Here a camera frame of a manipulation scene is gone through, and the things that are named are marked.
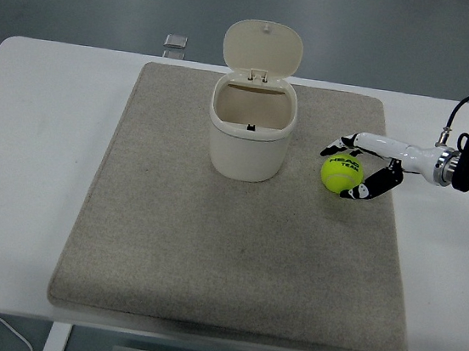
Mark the beige felt mat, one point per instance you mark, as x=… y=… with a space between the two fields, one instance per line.
x=217 y=246

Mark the yellow tennis ball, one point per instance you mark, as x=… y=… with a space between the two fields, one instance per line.
x=339 y=175

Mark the white table leg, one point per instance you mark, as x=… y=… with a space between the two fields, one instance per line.
x=55 y=342

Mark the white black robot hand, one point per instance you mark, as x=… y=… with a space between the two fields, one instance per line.
x=416 y=157

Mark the silver floor socket plate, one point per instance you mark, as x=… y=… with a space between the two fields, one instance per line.
x=176 y=41
x=173 y=54

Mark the cream bin with flip lid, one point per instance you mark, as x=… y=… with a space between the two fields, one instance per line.
x=246 y=151

